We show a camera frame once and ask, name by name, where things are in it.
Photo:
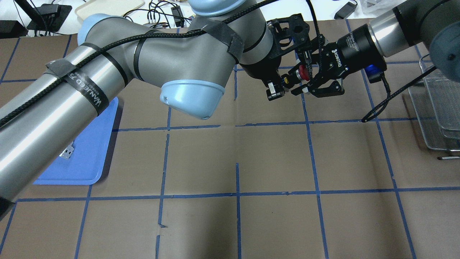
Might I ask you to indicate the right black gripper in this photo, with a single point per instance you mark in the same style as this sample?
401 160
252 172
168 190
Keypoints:
354 47

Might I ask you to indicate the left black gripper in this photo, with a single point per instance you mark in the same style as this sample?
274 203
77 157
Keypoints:
259 71

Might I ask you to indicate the red emergency stop button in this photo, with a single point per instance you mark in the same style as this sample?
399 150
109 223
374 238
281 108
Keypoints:
296 75

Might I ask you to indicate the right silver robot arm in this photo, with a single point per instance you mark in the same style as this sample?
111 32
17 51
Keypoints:
435 23

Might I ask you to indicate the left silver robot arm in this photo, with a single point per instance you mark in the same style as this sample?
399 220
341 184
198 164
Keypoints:
191 69

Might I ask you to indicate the black power adapter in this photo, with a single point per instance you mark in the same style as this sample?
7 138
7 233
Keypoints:
346 10

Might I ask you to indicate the blue plastic tray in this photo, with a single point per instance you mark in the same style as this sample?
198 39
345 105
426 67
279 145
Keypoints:
87 159

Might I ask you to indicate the white circuit breaker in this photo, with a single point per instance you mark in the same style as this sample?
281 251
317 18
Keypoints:
68 151

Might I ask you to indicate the black stand base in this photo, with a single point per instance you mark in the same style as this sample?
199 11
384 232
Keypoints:
47 17

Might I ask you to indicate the wire mesh shelf rack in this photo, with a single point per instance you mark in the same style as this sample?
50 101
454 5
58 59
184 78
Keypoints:
435 99

